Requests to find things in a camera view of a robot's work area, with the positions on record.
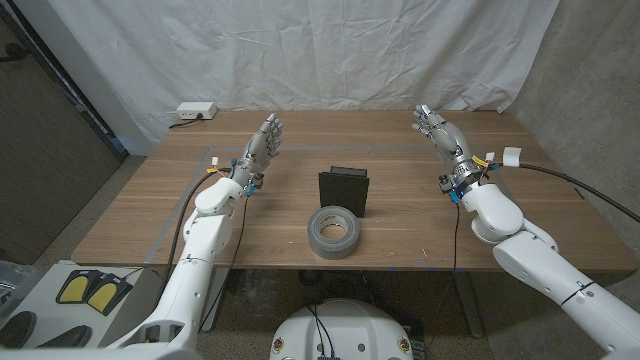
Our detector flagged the yellow foot pedal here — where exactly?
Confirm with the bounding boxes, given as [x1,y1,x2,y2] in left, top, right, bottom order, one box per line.
[55,269,101,305]
[83,272,134,317]

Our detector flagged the white power strip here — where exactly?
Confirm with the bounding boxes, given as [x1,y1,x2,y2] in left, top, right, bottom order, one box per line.
[175,101,219,121]

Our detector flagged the white backdrop cloth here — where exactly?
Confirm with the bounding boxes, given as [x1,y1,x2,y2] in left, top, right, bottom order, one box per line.
[47,0,561,156]

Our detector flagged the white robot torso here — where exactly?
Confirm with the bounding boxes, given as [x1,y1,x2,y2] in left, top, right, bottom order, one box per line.
[269,298,415,360]

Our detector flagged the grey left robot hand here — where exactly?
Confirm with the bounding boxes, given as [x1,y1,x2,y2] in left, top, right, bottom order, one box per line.
[230,112,285,190]

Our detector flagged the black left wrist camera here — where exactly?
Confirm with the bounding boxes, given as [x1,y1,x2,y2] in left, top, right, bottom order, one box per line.
[247,172,266,197]

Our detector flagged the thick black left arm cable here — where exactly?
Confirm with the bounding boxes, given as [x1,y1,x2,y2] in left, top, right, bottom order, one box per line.
[157,168,231,306]

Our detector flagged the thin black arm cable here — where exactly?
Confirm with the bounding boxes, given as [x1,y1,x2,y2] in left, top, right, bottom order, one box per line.
[451,202,461,274]
[197,194,251,334]

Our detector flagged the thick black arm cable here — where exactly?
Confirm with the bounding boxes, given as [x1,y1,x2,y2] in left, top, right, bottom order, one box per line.
[157,168,231,306]
[492,162,640,225]

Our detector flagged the white floor board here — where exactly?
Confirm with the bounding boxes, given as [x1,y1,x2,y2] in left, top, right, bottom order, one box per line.
[0,259,151,349]

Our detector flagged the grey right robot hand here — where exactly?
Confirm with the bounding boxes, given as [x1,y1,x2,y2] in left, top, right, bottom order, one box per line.
[411,103,485,192]

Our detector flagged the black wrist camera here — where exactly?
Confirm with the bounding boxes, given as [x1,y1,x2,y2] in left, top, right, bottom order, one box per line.
[438,173,462,205]
[247,172,266,197]

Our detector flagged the black box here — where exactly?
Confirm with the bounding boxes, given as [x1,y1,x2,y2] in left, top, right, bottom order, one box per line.
[318,165,371,219]

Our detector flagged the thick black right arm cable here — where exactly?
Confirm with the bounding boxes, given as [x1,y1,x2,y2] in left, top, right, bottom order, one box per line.
[492,162,640,225]

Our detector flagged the dark door panel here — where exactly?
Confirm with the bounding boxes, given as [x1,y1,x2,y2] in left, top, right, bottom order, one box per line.
[0,4,129,266]

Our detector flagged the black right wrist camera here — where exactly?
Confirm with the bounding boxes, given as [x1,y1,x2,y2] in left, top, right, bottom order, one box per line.
[438,173,462,205]

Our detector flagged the grey duct tape roll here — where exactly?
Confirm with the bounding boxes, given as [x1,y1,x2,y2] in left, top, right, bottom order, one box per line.
[306,204,361,261]

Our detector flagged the black foot pedal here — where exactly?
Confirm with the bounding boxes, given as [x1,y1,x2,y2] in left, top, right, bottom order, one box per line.
[35,324,94,349]
[0,310,37,349]

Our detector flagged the black door handle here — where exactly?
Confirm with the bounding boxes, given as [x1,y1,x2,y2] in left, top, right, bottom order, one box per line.
[0,43,29,64]

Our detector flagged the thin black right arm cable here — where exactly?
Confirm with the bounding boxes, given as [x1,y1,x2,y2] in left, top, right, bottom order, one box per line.
[451,202,461,274]

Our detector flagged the clear plastic container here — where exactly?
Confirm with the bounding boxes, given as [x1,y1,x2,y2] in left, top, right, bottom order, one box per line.
[0,259,39,316]

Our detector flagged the black power cord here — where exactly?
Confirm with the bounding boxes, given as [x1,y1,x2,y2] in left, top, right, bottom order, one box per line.
[167,113,205,130]

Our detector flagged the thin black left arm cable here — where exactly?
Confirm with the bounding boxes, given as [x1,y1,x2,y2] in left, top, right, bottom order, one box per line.
[197,194,251,334]

